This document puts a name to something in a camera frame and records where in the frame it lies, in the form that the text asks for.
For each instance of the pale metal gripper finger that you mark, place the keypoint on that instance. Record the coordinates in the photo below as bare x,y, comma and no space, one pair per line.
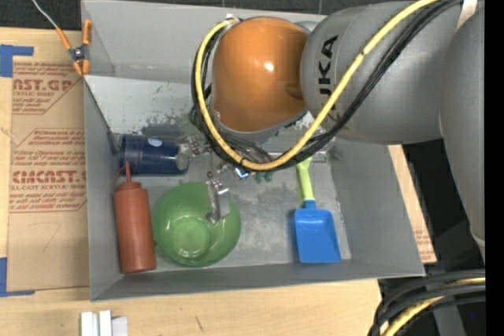
214,204
225,204

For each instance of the clear green bowl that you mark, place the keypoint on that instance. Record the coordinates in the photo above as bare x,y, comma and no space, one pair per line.
185,236

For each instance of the grey metal bin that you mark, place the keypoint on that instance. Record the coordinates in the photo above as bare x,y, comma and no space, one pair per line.
267,220

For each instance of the dark blue cup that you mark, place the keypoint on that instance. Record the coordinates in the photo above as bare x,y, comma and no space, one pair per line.
151,157

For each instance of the red-brown squeeze bottle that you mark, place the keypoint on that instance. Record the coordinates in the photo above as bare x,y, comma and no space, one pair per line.
134,232

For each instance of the brown cardboard board red print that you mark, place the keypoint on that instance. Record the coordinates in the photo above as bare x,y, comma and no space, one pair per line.
47,240

